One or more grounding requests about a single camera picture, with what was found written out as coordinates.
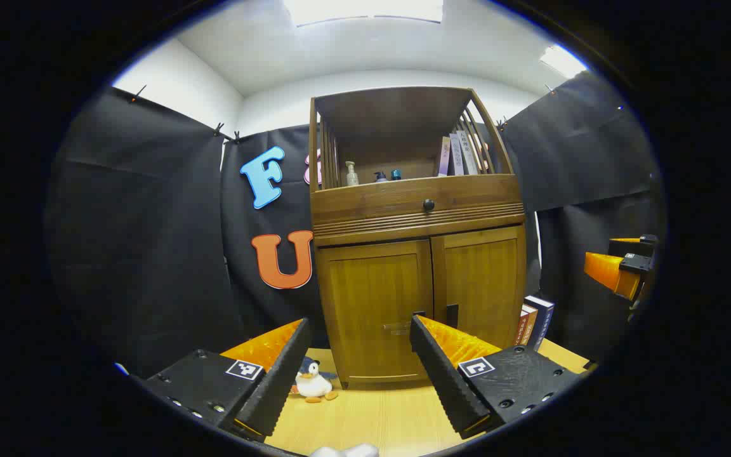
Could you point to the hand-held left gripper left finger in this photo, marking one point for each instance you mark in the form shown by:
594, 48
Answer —
276, 387

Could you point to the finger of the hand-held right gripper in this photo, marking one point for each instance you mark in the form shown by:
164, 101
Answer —
606, 270

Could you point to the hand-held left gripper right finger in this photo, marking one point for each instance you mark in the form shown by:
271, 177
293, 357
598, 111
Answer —
445, 381

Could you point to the wooden cabinet door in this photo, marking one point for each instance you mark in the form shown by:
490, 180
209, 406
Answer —
365, 298
486, 279

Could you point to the wooden double-door shoe cabinet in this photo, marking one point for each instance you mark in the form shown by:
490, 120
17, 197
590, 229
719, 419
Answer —
372, 108

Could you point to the penguin plush toy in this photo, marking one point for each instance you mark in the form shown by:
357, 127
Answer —
313, 384

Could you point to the navy hardcover book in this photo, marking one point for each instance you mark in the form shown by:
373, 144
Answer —
544, 320

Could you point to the maroon hardcover book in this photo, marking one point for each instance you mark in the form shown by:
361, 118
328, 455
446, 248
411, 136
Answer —
520, 329

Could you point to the tan hardcover book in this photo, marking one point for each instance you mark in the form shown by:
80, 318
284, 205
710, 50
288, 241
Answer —
531, 324

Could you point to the white book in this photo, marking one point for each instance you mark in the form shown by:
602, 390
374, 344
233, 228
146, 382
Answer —
467, 152

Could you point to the grey book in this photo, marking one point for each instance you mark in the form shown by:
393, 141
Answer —
456, 155

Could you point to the wooden drawer with black knob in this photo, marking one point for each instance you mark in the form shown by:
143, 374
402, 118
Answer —
372, 203

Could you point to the black backdrop cloth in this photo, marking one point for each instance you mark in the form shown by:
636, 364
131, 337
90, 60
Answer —
137, 241

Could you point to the dark pump bottle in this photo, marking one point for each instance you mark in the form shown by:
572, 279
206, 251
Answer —
381, 178

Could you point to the small ceiling light panel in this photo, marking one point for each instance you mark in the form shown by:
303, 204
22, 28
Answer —
562, 61

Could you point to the large ceiling light panel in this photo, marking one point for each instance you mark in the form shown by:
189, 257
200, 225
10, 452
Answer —
365, 9

